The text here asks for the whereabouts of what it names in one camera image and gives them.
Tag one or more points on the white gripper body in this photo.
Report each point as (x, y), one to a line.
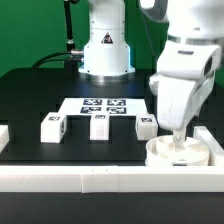
(183, 81)

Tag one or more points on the white marker tag sheet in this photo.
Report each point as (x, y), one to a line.
(115, 106)

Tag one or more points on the white U-shaped boundary wall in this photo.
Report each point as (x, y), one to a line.
(91, 179)

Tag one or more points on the white round stool seat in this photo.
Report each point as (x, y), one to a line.
(162, 151)

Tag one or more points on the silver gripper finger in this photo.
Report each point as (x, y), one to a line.
(179, 137)

